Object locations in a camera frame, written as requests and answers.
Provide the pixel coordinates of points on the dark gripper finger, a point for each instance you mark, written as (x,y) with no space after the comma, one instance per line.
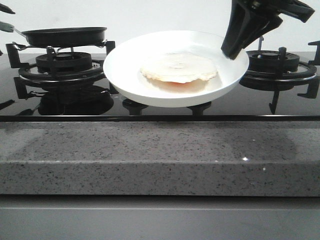
(6,9)

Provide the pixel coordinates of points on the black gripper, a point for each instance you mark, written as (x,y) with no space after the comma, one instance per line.
(251,19)

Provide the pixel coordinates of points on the black frying pan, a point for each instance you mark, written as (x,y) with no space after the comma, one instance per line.
(59,37)

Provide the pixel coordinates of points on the fried egg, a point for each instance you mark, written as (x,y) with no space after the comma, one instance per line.
(181,68)

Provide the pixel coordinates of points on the white round plate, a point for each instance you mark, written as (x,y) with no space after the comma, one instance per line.
(122,68)

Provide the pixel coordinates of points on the right black gas burner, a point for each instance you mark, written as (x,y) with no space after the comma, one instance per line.
(268,61)

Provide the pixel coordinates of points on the black gas burner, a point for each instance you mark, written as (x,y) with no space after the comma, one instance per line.
(268,61)
(65,62)

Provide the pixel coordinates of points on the black glass cooktop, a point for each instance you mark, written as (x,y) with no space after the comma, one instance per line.
(295,99)

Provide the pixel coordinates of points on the right black pan support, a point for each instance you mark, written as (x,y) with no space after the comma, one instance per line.
(306,74)

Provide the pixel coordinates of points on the black pan support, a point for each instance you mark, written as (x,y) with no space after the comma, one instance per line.
(306,74)
(62,73)

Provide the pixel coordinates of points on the left black pan support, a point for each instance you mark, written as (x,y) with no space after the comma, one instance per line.
(62,73)

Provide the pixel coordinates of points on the left black gas burner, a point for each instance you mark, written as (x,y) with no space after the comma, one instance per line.
(65,62)

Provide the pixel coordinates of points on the wire pan trivet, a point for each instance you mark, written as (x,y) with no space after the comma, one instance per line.
(21,47)

